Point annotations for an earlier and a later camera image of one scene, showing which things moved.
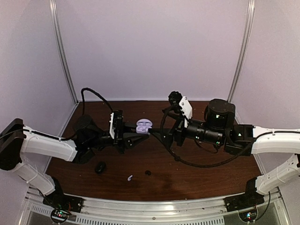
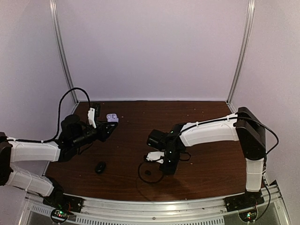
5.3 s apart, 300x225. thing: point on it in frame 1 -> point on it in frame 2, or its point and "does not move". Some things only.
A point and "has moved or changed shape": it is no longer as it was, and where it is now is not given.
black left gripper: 119,143 -> 101,127
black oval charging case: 100,167 does not move
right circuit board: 249,216 does not move
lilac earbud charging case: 143,126 has moved or changed shape
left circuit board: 58,216 does not move
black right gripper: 177,129 -> 171,169
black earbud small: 148,172 does not move
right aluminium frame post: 251,15 does not move
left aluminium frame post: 54,8 does not move
